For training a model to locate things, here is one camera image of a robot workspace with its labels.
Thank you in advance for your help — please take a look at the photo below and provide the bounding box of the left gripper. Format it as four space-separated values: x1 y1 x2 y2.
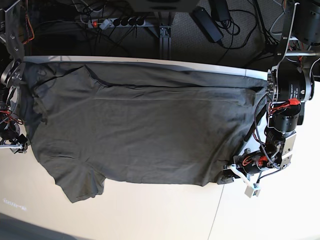
217 148 270 185

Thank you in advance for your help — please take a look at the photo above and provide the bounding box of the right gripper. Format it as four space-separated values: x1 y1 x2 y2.
0 134 28 154

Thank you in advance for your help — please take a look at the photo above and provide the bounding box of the dark grey T-shirt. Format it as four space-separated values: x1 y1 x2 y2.
20 62 267 203

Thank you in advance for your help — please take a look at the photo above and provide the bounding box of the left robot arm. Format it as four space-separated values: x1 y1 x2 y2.
216 0 320 190

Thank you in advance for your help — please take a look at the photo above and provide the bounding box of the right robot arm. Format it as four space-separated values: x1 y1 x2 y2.
0 0 28 154

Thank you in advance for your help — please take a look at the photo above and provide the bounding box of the black tripod stand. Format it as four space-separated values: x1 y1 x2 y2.
246 0 283 71

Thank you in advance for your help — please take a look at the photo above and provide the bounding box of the black power adapter brick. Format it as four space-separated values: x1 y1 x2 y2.
190 6 224 43

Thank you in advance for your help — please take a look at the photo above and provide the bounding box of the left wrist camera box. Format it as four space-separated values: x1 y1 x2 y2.
244 185 261 198

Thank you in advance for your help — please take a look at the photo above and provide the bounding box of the aluminium frame post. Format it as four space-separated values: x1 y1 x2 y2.
156 11 175 60

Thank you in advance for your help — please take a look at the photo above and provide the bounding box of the power strip with red switch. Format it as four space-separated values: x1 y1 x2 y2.
86 16 147 30

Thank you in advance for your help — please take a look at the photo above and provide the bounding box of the grey coiled cable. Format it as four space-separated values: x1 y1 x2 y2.
269 0 288 36

